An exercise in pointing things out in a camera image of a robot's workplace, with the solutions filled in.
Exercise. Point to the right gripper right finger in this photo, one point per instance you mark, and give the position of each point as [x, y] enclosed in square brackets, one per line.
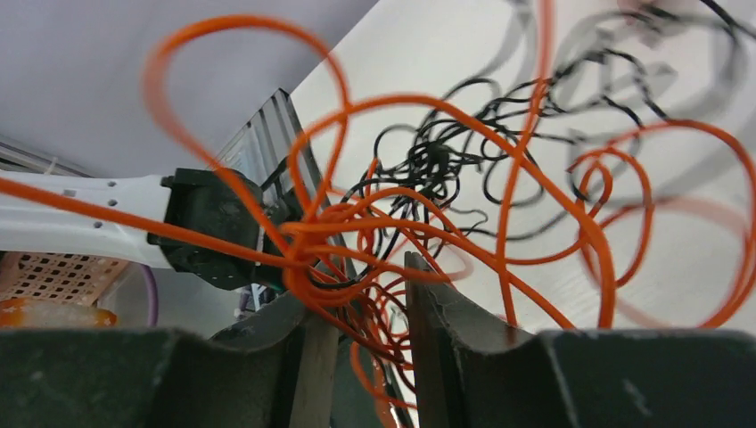
[472, 369]

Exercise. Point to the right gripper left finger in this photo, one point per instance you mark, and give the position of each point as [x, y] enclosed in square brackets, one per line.
[274, 369]

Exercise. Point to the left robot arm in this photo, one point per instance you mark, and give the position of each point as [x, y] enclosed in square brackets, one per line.
[191, 221]

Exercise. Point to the aluminium frame rail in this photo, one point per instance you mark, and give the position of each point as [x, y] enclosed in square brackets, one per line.
[262, 144]

